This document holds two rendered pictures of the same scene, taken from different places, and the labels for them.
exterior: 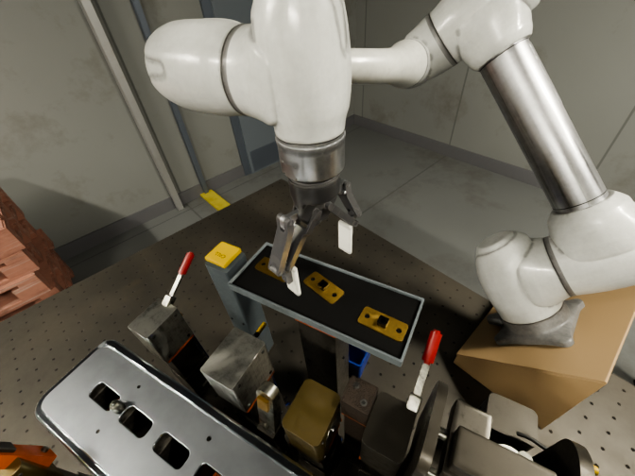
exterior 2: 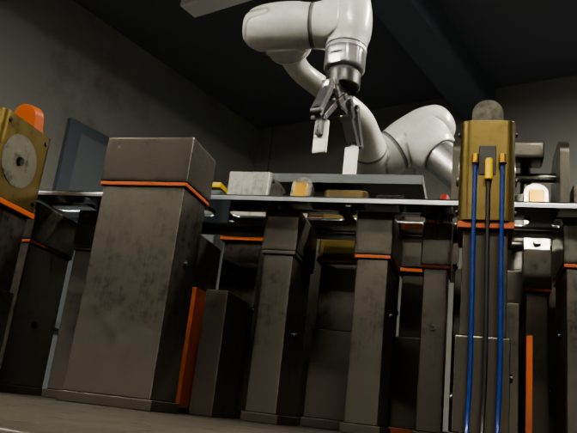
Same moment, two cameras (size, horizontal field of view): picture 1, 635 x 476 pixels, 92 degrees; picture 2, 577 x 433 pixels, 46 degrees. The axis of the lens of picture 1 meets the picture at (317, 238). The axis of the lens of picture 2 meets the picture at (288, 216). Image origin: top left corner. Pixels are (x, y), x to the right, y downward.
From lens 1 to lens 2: 1.33 m
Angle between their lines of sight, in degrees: 61
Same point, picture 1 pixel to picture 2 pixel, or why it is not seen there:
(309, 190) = (346, 69)
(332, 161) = (361, 55)
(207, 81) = (299, 11)
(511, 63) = (447, 149)
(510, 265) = not seen: hidden behind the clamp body
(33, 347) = not seen: outside the picture
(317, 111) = (361, 22)
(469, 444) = not seen: hidden behind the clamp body
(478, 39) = (421, 136)
